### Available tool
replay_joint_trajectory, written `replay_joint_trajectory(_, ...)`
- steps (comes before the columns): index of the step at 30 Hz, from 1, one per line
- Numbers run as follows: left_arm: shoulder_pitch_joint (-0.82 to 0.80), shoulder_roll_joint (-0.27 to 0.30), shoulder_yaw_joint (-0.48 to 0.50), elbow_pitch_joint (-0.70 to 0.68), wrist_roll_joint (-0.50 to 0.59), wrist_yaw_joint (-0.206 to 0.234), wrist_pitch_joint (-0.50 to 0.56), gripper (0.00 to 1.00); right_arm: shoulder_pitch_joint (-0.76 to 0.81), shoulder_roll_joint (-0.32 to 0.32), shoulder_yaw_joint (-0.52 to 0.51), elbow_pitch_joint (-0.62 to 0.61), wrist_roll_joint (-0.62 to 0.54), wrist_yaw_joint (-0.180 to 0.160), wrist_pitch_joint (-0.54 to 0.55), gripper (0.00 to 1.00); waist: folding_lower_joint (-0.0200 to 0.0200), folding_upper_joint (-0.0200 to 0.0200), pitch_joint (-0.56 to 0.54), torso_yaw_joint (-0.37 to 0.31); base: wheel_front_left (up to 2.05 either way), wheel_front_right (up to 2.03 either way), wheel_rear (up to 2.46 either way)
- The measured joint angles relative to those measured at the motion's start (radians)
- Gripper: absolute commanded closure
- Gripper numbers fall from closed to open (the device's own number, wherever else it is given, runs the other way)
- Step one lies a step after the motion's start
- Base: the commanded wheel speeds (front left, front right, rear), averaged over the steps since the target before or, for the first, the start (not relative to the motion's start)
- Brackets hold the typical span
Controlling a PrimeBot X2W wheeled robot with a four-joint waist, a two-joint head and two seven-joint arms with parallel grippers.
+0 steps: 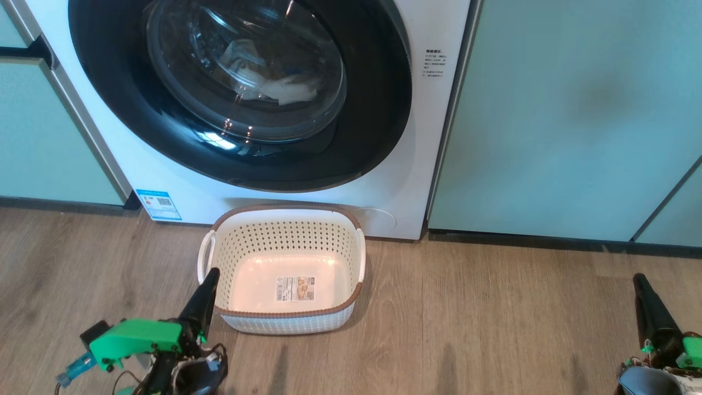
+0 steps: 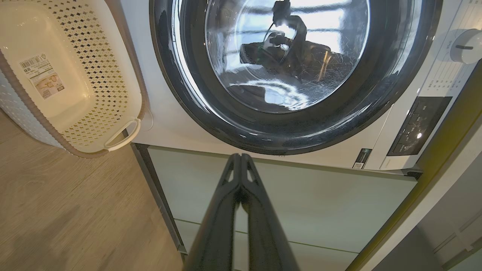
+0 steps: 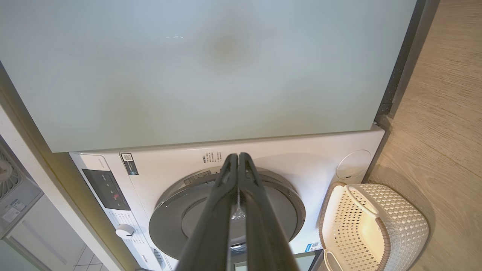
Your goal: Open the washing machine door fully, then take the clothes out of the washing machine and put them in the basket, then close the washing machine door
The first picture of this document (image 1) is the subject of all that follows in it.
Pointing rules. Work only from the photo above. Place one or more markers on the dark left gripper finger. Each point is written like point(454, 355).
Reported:
point(203, 302)

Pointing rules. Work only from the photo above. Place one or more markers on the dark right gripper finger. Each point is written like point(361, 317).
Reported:
point(655, 323)

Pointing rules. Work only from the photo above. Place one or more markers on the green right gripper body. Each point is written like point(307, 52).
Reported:
point(692, 351)

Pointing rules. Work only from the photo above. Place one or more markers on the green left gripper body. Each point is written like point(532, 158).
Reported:
point(137, 334)

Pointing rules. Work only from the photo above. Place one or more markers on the pale yellow printed garment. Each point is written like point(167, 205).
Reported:
point(290, 90)

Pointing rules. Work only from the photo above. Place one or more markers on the grey washing machine door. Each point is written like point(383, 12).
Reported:
point(373, 120)

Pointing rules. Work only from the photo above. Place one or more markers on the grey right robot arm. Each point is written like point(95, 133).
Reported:
point(647, 384)

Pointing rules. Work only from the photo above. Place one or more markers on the white perforated basket brown rim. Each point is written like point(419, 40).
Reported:
point(285, 323)

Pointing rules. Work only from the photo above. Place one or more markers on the printed product label sticker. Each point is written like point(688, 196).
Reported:
point(296, 288)

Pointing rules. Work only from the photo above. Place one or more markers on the white front-load washing machine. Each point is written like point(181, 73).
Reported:
point(425, 137)

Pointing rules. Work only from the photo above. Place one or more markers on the blue energy label sticker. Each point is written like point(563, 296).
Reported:
point(159, 204)

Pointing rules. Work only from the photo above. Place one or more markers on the round drain filter cover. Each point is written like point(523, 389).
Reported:
point(384, 219)

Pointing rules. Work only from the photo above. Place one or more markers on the wide teal cabinet panel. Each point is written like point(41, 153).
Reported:
point(559, 120)

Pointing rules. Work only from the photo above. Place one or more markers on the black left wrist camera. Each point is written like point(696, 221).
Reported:
point(93, 332)

